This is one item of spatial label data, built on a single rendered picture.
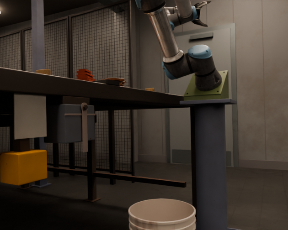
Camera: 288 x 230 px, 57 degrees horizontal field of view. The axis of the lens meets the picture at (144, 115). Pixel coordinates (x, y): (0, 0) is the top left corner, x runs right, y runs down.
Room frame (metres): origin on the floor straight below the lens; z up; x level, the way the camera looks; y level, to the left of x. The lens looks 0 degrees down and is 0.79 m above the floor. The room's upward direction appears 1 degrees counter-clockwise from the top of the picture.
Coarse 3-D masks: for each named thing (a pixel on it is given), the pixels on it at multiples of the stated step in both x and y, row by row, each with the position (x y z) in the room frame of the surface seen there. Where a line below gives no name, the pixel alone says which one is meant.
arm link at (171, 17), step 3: (168, 15) 1.57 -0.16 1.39; (171, 15) 1.55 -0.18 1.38; (174, 15) 1.54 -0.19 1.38; (168, 18) 1.55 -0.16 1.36; (171, 18) 1.54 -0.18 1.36; (174, 18) 1.54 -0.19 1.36; (177, 18) 1.53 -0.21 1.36; (171, 21) 1.55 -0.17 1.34; (174, 21) 1.54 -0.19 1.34; (177, 21) 1.54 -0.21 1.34; (171, 24) 1.54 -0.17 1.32; (174, 24) 1.56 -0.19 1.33; (177, 24) 1.56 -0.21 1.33; (171, 27) 1.55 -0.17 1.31
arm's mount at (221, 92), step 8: (224, 72) 1.53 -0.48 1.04; (192, 80) 1.60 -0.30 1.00; (224, 80) 1.48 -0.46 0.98; (192, 88) 1.54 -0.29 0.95; (216, 88) 1.45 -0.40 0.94; (224, 88) 1.47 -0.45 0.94; (184, 96) 1.52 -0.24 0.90; (192, 96) 1.50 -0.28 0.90; (200, 96) 1.47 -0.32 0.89; (208, 96) 1.45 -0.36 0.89; (216, 96) 1.42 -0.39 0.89; (224, 96) 1.47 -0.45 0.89
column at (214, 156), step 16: (208, 112) 1.44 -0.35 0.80; (224, 112) 1.48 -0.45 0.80; (208, 128) 1.44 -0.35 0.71; (224, 128) 1.47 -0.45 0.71; (208, 144) 1.44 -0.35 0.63; (224, 144) 1.47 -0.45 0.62; (208, 160) 1.44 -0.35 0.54; (224, 160) 1.46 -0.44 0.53; (208, 176) 1.44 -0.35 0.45; (224, 176) 1.46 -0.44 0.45; (208, 192) 1.44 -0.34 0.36; (224, 192) 1.46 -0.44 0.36; (208, 208) 1.44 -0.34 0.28; (224, 208) 1.45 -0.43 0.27; (208, 224) 1.44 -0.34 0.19; (224, 224) 1.45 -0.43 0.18
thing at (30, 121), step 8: (16, 96) 0.68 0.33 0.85; (24, 96) 0.70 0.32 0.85; (32, 96) 0.72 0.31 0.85; (40, 96) 0.75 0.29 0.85; (16, 104) 0.68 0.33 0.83; (24, 104) 0.70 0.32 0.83; (32, 104) 0.72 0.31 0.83; (40, 104) 0.75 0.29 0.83; (16, 112) 0.68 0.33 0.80; (24, 112) 0.70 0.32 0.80; (32, 112) 0.72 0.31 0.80; (40, 112) 0.75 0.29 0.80; (16, 120) 0.68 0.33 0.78; (24, 120) 0.70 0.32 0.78; (32, 120) 0.72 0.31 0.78; (40, 120) 0.75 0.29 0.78; (16, 128) 0.68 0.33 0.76; (24, 128) 0.70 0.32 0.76; (32, 128) 0.72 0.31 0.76; (40, 128) 0.74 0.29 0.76; (16, 136) 0.68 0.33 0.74; (24, 136) 0.70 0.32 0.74; (32, 136) 0.72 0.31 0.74; (40, 136) 0.74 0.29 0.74
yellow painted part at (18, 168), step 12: (12, 96) 0.71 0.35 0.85; (24, 144) 0.71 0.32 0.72; (0, 156) 0.69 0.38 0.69; (12, 156) 0.67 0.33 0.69; (24, 156) 0.67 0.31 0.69; (36, 156) 0.70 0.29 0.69; (0, 168) 0.69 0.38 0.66; (12, 168) 0.67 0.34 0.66; (24, 168) 0.67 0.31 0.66; (36, 168) 0.70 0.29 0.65; (0, 180) 0.69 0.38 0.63; (12, 180) 0.67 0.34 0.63; (24, 180) 0.67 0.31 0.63; (36, 180) 0.70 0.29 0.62
